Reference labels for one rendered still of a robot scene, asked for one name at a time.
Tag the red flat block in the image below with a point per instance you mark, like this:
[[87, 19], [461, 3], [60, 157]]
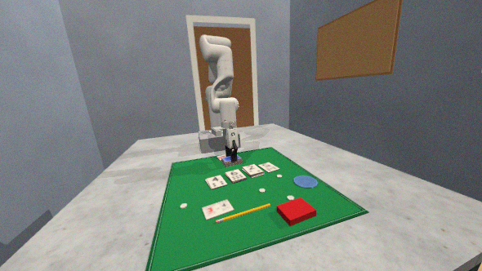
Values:
[[296, 211]]

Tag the blue flat disc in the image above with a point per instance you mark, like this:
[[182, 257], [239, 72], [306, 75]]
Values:
[[305, 181]]

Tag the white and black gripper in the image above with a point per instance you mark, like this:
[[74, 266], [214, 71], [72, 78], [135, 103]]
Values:
[[231, 140]]

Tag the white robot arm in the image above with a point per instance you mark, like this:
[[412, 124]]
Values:
[[220, 74]]

